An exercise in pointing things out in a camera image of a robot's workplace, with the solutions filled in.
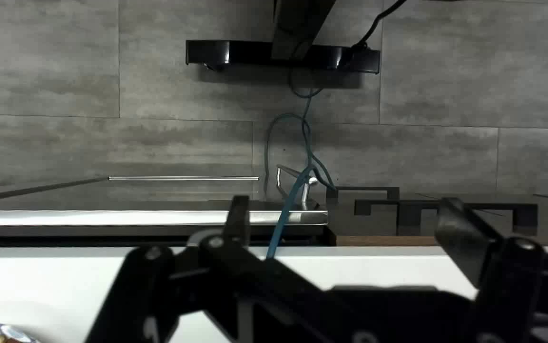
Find blue power cable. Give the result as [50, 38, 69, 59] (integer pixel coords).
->
[263, 84, 339, 263]

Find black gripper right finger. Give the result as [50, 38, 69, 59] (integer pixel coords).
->
[434, 196, 548, 343]

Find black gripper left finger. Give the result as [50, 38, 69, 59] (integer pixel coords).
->
[82, 194, 327, 343]

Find small patterned bowl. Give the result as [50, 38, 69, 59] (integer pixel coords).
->
[0, 320, 42, 343]

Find black floor cable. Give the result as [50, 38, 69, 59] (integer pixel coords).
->
[354, 0, 411, 47]

